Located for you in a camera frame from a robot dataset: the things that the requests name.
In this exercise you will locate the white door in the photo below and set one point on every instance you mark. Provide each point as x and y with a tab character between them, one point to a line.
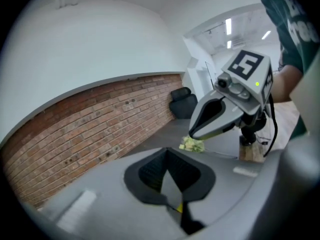
210	76

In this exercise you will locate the artificial flower bouquet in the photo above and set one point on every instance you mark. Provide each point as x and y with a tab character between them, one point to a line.
191	144

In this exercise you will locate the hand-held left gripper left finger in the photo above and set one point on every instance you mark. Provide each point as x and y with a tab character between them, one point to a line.
100	196

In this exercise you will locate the person's right forearm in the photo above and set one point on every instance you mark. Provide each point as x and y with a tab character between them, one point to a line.
287	84

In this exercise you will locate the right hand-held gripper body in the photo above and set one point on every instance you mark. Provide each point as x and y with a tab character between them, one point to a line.
250	84

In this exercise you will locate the person's green shirt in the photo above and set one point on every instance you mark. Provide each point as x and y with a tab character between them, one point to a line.
295	21

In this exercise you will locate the long ceiling light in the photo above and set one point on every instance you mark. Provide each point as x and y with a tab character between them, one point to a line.
266	35
229	44
228	26

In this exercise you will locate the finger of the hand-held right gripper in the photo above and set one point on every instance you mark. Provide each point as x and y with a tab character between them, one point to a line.
231	115
196	119

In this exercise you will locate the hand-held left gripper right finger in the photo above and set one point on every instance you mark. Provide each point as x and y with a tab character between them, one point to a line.
225	184

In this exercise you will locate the black office chair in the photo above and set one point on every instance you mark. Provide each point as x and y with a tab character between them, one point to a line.
182	104

